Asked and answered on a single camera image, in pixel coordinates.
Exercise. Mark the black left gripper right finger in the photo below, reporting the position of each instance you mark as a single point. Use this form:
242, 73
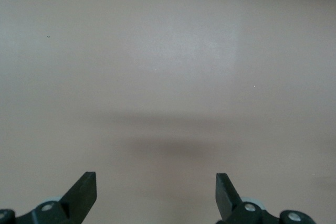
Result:
225, 197

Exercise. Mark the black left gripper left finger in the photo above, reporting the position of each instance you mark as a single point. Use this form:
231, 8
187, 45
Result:
81, 195

